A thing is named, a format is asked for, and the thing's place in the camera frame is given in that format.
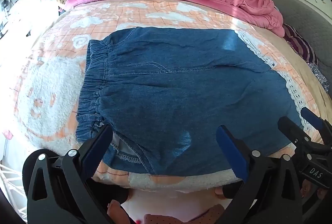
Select purple striped pillow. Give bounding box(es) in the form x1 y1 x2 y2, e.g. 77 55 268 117
282 24 318 65

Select white cluttered dresser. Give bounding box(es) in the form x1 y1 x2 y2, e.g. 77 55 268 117
1 0 59 42

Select blue floral pillow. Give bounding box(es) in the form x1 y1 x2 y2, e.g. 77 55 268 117
307 62 330 92

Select orange bear plush blanket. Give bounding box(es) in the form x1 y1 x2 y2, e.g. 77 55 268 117
1 0 321 191

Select person's right hand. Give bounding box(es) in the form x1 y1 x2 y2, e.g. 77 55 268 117
300 179 327 200

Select tan bed sheet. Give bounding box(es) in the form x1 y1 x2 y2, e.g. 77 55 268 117
250 25 331 122

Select blue denim lace-trimmed pants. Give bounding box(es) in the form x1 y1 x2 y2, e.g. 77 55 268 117
76 27 302 176

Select grey quilted headboard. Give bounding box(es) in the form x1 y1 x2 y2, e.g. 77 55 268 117
273 0 331 94

